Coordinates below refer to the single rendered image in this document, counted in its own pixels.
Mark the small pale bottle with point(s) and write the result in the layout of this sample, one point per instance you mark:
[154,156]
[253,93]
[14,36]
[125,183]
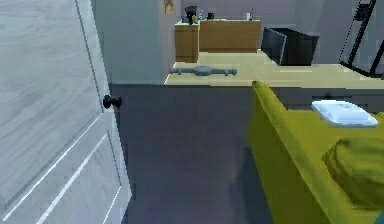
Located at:
[248,15]

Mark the small black kettle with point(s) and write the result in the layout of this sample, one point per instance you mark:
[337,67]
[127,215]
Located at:
[210,15]

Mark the white pillow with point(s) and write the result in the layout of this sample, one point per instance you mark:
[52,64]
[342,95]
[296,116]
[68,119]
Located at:
[343,113]

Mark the yellow-green sofa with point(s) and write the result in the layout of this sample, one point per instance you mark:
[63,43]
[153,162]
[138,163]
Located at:
[286,160]

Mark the pale grey room door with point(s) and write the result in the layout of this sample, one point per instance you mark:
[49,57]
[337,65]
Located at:
[50,110]

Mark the black frame shelf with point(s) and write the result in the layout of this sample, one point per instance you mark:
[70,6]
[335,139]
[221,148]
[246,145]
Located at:
[363,36]

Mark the yellow-green round cushion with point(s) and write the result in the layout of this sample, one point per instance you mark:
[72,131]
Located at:
[360,170]

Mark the narrow wooden cabinet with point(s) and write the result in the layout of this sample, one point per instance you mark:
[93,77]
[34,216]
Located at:
[186,42]

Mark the orange framed wall picture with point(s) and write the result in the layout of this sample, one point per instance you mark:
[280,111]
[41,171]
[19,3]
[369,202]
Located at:
[168,6]

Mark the black round door knob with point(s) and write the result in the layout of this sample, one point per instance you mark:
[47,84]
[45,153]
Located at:
[111,101]

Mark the black coffee machine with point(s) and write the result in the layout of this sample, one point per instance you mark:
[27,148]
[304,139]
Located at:
[190,14]

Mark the black open bin box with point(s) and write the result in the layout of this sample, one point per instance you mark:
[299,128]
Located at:
[290,45]

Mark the wooden kitchen counter cabinet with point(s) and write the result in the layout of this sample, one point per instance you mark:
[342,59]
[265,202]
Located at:
[230,36]

